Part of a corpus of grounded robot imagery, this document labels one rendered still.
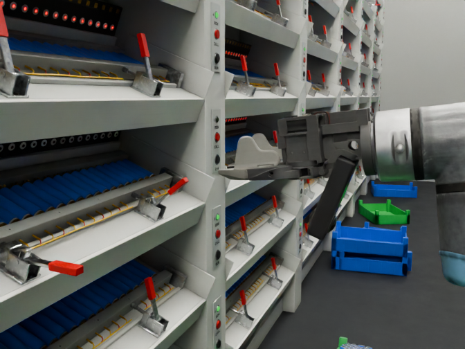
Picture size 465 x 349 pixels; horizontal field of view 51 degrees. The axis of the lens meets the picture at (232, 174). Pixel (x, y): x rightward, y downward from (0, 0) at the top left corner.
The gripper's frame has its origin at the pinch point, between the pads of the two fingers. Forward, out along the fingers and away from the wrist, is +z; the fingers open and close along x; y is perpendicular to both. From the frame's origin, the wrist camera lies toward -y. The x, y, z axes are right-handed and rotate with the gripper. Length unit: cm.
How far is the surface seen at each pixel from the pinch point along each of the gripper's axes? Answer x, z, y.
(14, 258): 27.6, 14.0, -3.7
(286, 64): -86, 13, 23
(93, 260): 16.9, 13.0, -7.4
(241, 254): -41, 17, -25
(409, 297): -114, -16, -63
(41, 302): 25.0, 14.2, -9.6
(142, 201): 0.9, 15.2, -3.0
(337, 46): -156, 8, 34
